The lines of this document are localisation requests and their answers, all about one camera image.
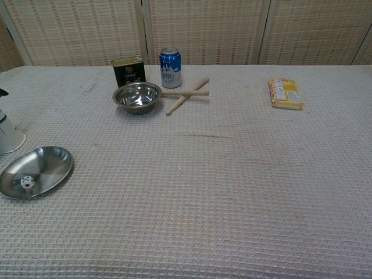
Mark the yellow snack package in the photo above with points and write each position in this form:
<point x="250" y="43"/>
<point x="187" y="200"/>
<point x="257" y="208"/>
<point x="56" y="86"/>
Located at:
<point x="286" y="93"/>

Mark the white die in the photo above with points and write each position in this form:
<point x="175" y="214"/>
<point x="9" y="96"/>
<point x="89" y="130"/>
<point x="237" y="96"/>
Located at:
<point x="27" y="182"/>

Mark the grey waffle-weave tablecloth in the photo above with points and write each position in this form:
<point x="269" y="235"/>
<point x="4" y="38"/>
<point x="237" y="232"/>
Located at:
<point x="203" y="189"/>

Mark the stainless steel bowl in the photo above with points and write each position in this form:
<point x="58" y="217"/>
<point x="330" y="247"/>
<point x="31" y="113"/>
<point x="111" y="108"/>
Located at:
<point x="136" y="97"/>

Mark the blue and white drink can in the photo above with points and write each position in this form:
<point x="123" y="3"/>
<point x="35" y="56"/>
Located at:
<point x="171" y="69"/>

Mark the wooden stick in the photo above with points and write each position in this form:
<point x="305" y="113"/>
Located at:
<point x="189" y="93"/>
<point x="200" y="85"/>

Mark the round stainless steel plate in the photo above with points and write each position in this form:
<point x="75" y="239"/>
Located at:
<point x="43" y="165"/>

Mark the white paper cup blue stripe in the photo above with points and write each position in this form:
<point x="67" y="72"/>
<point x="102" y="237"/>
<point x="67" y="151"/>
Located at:
<point x="7" y="133"/>

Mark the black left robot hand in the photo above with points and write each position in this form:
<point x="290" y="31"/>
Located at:
<point x="3" y="92"/>

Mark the woven bamboo folding screen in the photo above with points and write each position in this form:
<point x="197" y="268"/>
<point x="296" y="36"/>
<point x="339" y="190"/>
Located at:
<point x="203" y="29"/>

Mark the dark rectangular tin can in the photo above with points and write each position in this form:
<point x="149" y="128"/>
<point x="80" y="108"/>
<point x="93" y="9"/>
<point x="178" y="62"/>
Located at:
<point x="129" y="71"/>

